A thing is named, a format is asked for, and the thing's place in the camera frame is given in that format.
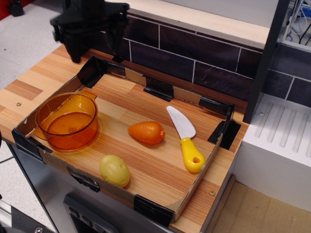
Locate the orange toy carrot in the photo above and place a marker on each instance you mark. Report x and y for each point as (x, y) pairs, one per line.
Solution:
(149, 132)

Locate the dark grey shelf post right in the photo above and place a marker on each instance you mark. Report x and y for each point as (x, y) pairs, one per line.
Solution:
(265, 60)

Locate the white toy sink drainboard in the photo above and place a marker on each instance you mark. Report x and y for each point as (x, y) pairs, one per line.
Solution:
(275, 155)

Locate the grey toy oven front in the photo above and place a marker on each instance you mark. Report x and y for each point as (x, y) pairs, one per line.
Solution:
(86, 218)

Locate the orange transparent plastic pot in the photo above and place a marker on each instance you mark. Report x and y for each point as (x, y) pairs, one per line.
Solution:
(68, 121)

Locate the light wooden shelf board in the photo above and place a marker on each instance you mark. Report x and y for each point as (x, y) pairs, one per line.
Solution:
(202, 22)

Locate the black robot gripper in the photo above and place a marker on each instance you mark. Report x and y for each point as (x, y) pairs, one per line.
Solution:
(86, 16)

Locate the toy knife yellow handle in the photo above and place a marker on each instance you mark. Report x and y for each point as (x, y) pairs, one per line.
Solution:
(192, 157)

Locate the yellow toy potato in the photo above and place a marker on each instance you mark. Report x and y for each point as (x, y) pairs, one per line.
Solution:
(114, 170)

